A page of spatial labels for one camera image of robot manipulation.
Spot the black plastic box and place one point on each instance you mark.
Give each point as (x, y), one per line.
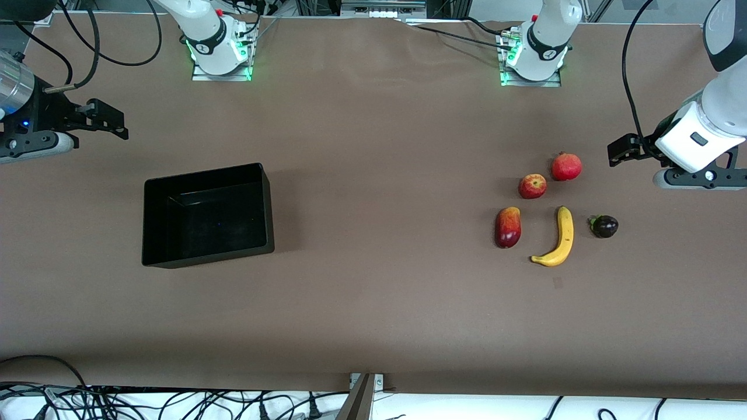
(207, 216)

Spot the brown table cover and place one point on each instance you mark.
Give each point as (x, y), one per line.
(373, 321)

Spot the dark purple mangosteen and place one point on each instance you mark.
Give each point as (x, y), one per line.
(605, 226)

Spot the yellow banana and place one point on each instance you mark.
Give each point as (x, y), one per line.
(564, 233)

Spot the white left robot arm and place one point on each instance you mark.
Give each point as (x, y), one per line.
(548, 29)

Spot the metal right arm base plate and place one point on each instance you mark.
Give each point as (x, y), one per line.
(201, 76)

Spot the grey electronics rack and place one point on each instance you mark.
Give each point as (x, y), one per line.
(382, 7)

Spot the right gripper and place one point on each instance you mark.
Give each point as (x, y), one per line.
(51, 112)

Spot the dark aluminium profile beam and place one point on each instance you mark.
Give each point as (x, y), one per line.
(357, 402)

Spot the red yellow mango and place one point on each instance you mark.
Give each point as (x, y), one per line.
(508, 227)

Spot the metal table edge bracket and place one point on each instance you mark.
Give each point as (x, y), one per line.
(379, 382)

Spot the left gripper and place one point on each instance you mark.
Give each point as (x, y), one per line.
(646, 146)

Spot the red yellow apple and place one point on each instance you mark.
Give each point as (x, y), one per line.
(532, 186)

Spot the red pomegranate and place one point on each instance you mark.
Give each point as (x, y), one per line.
(566, 167)

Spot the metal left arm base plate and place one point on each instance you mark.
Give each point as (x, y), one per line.
(551, 81)

